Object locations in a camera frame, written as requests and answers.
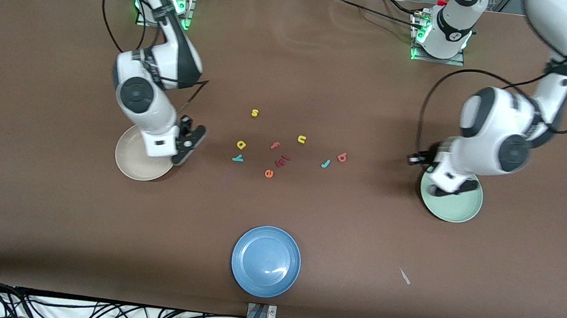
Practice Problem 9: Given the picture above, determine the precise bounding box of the green plate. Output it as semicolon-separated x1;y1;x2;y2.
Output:
417;168;486;225

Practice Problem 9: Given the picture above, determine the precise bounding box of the beige brown plate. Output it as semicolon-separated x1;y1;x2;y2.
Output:
112;123;180;185

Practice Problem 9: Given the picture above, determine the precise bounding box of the brown table cover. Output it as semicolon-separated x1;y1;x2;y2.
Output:
0;0;567;318

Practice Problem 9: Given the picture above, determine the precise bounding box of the blue plate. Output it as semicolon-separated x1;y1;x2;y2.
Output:
227;222;305;302

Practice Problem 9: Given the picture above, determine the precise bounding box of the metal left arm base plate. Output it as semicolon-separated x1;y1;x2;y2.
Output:
408;12;471;68

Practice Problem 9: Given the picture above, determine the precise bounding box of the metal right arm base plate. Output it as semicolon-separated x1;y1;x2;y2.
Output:
135;0;198;32

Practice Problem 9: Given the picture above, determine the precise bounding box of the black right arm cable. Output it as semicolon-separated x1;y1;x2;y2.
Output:
90;0;219;117

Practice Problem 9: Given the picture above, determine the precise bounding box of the black cable on table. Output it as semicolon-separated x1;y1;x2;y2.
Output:
336;0;429;31

